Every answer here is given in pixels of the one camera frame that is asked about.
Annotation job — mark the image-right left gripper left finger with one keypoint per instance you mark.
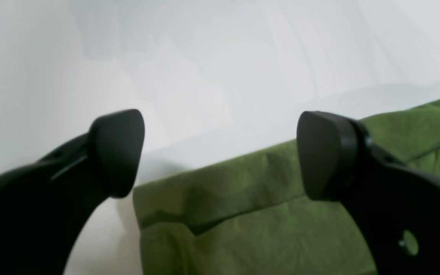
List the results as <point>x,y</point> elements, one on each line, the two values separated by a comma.
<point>45,205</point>

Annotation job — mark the image-right left gripper right finger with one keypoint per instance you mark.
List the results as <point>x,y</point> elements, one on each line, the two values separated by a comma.
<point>396,208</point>

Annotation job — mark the olive green T-shirt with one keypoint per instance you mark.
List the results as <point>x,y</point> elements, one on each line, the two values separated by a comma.
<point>250,216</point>

